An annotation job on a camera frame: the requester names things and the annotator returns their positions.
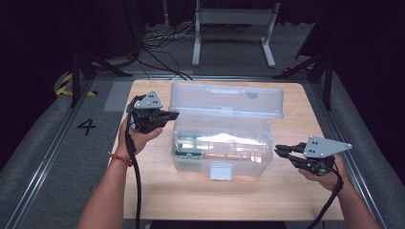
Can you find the white metal stand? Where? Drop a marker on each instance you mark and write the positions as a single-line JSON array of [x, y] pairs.
[[203, 31]]

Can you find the clear plastic storage box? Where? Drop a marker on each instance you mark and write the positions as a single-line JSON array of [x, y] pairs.
[[223, 133]]

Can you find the black metal stand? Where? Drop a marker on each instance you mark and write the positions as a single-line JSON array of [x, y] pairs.
[[318, 73], [78, 76]]

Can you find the yellow and black hazard tape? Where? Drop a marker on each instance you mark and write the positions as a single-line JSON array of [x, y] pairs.
[[67, 87]]

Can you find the green and white carton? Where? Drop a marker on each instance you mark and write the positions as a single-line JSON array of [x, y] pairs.
[[189, 146]]

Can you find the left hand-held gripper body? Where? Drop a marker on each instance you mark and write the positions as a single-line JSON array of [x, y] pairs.
[[147, 114]]

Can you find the grey metal pole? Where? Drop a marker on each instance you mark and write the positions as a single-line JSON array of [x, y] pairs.
[[165, 12]]

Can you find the metal floor rail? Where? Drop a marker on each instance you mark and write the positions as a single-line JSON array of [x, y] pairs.
[[334, 120], [47, 156]]

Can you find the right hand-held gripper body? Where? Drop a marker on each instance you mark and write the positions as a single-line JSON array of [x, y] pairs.
[[321, 152]]

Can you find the person's left hand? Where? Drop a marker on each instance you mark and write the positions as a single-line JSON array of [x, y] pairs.
[[135, 140]]

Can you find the person's right hand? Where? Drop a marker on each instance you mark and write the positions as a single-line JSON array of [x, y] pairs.
[[331, 178]]

